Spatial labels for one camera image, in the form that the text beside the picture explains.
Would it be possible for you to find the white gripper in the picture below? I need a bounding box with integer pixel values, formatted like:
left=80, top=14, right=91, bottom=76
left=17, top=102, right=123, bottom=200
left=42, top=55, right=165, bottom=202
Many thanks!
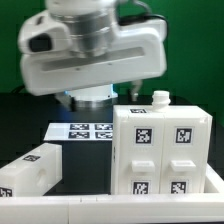
left=20, top=16, right=167, bottom=110

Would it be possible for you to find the white cabinet door panel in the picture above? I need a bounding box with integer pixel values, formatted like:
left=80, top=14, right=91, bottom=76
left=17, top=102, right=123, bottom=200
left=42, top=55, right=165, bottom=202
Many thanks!
left=115, top=113, right=164, bottom=195
left=160, top=114, right=212, bottom=194

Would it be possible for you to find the white cabinet body box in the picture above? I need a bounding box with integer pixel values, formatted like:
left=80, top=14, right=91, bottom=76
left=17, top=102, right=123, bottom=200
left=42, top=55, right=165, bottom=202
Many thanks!
left=111, top=91, right=212, bottom=195

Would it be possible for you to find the white cabinet top block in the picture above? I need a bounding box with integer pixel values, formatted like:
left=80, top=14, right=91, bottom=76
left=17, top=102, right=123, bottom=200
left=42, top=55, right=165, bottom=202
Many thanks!
left=0, top=143, right=62, bottom=197

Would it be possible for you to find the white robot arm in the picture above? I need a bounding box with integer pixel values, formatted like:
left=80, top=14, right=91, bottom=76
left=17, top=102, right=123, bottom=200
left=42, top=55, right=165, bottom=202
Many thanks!
left=18, top=0, right=168, bottom=106

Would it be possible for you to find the white fiducial marker base plate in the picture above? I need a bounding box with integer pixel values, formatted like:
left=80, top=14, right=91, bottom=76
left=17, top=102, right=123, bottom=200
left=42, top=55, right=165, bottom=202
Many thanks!
left=44, top=123, right=113, bottom=141

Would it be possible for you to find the grey braided camera cable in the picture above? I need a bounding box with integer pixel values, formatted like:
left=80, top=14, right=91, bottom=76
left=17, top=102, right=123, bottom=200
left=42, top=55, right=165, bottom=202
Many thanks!
left=118, top=0, right=166, bottom=26

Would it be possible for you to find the black cable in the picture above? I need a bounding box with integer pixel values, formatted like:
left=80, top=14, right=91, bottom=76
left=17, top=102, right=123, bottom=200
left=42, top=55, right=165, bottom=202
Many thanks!
left=11, top=84, right=28, bottom=94

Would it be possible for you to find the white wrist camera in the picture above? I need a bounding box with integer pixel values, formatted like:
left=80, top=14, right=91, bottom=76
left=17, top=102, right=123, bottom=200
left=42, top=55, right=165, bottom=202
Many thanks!
left=18, top=10, right=72, bottom=55

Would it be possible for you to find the white L-shaped obstacle frame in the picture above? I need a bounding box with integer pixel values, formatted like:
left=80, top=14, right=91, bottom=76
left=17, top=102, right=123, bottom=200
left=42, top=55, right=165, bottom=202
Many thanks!
left=0, top=168, right=224, bottom=224

